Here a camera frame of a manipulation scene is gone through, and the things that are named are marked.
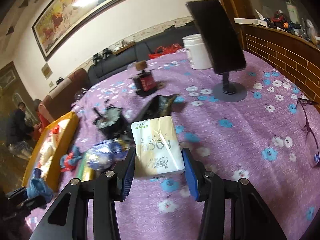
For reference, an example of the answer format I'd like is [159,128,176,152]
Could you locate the dark wooden door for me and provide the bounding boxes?
[0,61,35,170]

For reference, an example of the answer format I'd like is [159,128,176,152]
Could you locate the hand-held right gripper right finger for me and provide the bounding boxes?
[181,148,288,240]

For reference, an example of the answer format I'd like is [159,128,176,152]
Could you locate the blue and white plastic bag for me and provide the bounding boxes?
[85,140,130,172]

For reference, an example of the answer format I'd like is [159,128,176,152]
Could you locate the cream tissue pack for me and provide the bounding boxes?
[131,115,186,180]

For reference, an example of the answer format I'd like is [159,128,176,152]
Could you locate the cream cloth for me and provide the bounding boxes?
[40,140,55,170]

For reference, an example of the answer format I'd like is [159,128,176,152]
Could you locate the grey phone stand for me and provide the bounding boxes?
[212,71,248,103]

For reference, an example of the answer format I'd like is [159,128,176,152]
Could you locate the small black red-label device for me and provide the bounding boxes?
[132,60,158,97]

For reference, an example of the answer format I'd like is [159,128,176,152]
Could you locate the red and blue soft bundle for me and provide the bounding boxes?
[59,146,83,173]

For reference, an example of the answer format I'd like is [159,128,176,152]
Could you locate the blue knitted cloth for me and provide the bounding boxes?
[26,167,54,203]

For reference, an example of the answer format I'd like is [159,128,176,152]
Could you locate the yellow-rimmed cardboard box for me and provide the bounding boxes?
[22,112,80,192]

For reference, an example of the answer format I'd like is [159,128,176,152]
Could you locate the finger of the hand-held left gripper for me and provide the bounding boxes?
[7,187,29,201]
[24,195,48,212]

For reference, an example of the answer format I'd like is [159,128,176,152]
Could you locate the yellow wall notice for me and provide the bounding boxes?
[41,63,53,79]

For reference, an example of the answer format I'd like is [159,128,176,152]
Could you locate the black foil packet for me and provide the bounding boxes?
[136,94,184,123]

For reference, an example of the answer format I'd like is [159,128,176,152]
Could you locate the framed horse painting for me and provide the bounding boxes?
[31,0,130,62]

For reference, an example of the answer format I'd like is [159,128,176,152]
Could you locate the wooden tray with trinkets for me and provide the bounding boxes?
[111,40,137,55]

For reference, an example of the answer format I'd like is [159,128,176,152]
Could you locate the white plastic jar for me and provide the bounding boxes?
[182,34,213,70]

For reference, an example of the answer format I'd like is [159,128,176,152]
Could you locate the multicoloured sponge pack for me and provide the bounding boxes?
[76,155,97,180]

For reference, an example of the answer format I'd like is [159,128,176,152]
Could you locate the crinkled clear bag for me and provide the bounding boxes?
[74,87,89,99]

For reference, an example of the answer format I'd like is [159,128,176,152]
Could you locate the purple floral tablecloth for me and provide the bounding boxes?
[25,50,320,240]

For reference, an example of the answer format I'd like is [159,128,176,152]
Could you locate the brown armchair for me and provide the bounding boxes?
[40,68,90,123]

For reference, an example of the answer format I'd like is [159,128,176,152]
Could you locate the black sofa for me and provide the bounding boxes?
[87,21,200,87]

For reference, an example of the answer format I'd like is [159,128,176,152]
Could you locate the black smartphone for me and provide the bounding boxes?
[185,0,248,75]

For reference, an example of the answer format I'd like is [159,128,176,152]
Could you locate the red plastic bag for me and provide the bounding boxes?
[149,44,184,60]

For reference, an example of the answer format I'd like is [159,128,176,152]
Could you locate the purple-framed eyeglasses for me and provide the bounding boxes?
[290,97,320,168]

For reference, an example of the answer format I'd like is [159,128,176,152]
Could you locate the white flat box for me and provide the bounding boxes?
[234,17,269,27]

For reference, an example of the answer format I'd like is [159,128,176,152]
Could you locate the wooden counter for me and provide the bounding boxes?
[240,22,320,105]

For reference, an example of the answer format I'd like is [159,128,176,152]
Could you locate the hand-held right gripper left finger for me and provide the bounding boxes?
[30,147,137,240]

